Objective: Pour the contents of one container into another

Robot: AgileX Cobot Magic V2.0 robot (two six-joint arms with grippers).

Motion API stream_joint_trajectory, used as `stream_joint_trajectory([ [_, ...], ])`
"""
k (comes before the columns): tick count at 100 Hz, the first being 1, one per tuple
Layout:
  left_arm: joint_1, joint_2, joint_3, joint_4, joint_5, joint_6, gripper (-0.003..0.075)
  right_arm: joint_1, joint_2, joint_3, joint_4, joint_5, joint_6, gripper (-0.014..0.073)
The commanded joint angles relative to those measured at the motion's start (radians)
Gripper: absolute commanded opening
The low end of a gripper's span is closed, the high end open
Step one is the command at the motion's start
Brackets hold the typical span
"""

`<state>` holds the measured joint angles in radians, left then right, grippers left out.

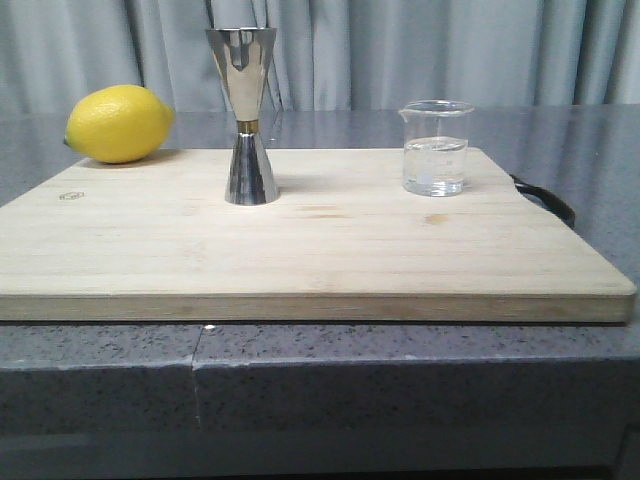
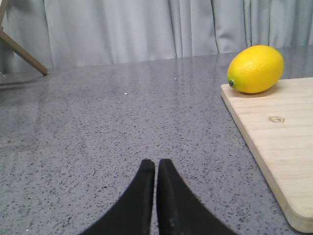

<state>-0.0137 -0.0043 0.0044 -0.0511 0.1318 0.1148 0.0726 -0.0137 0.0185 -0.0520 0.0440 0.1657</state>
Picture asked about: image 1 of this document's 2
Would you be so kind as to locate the wooden cutting board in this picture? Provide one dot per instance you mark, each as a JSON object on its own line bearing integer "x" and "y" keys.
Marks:
{"x": 156, "y": 240}

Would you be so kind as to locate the black board handle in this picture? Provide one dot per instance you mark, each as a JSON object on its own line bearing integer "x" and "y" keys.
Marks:
{"x": 547, "y": 200}

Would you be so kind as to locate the yellow lemon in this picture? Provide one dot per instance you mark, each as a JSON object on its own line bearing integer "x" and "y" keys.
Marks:
{"x": 118, "y": 124}

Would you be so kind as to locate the steel double jigger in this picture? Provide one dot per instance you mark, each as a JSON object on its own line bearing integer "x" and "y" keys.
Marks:
{"x": 243, "y": 57}

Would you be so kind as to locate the grey curtain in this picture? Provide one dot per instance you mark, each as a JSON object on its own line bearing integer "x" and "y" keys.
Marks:
{"x": 329, "y": 55}

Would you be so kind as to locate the glass beaker with liquid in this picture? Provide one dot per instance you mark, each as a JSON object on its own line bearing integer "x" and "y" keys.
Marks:
{"x": 435, "y": 146}

